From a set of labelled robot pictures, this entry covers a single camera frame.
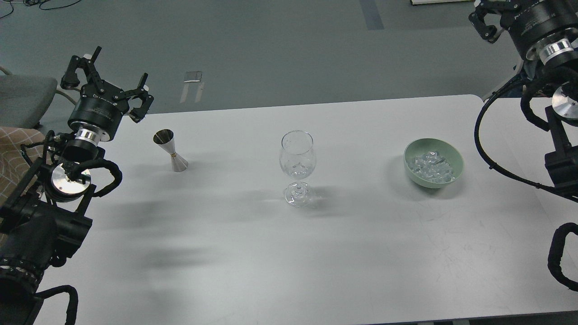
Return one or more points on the grey office chair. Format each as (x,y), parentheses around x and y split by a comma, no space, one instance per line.
(24,99)

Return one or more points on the clear wine glass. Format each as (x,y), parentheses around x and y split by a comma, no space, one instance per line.
(297,160)

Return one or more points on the green bowl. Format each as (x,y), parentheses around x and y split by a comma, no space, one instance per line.
(421,146)

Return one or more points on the white office chair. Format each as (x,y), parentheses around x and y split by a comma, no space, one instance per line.
(501,85)

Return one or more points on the beige checkered cushion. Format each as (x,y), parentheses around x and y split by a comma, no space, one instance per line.
(12,165)

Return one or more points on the metal floor plate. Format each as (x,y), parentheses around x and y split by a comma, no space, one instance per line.
(192,86)

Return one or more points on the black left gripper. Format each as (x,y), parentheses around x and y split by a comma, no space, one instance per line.
(95,113)

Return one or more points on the clear ice cubes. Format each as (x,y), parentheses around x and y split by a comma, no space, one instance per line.
(432,167)

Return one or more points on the steel cocktail jigger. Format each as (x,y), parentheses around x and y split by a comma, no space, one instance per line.
(166,140)

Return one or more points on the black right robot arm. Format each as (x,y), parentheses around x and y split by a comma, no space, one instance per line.
(548,101)

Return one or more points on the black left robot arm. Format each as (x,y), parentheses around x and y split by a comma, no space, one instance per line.
(44,217)

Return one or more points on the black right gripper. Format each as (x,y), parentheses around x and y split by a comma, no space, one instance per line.
(537,25)

